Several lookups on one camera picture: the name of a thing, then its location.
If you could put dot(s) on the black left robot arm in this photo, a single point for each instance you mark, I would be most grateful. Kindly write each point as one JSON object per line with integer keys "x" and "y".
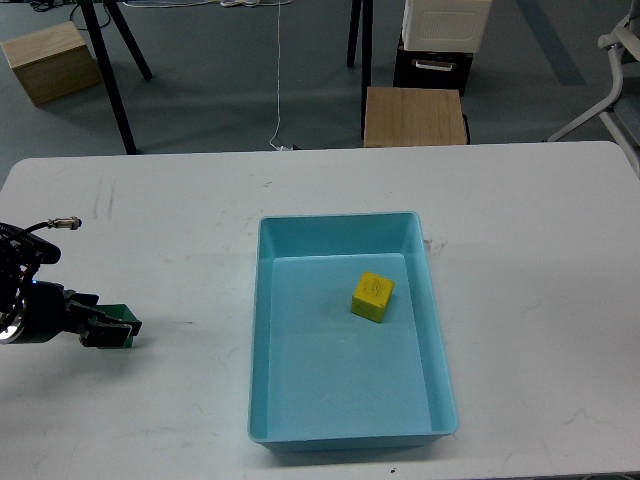
{"x": 22, "y": 255}

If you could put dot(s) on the green wooden cube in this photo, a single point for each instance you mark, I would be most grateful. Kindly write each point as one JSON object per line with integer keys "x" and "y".
{"x": 123, "y": 313}

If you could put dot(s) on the light blue plastic bin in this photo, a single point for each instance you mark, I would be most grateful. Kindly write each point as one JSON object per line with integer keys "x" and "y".
{"x": 324, "y": 378}

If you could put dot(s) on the white office chair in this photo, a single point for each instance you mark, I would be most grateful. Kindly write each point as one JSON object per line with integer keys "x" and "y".
{"x": 618, "y": 110}

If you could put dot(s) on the yellow wooden cube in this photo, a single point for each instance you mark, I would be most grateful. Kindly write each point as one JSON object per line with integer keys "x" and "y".
{"x": 371, "y": 296}

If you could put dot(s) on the wooden box near table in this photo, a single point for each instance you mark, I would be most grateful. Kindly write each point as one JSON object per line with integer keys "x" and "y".
{"x": 407, "y": 117}

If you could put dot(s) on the black table legs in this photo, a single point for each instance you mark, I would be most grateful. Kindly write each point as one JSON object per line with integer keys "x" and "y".
{"x": 92, "y": 25}
{"x": 361, "y": 36}

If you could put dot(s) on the wooden box far left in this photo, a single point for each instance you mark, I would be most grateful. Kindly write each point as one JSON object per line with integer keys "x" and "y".
{"x": 52, "y": 63}

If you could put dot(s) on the white appliance box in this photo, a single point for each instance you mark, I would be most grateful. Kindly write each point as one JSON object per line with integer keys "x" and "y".
{"x": 444, "y": 26}

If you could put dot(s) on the black table legs left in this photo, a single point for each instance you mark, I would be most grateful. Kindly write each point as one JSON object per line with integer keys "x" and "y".
{"x": 92, "y": 25}

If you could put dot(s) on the black table legs centre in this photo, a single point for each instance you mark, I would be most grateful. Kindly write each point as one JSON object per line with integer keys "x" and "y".
{"x": 361, "y": 36}

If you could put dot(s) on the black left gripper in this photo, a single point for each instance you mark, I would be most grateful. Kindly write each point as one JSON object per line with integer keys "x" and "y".
{"x": 48, "y": 310}

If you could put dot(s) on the black crate with handle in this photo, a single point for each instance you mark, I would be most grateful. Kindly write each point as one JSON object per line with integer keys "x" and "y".
{"x": 431, "y": 70}

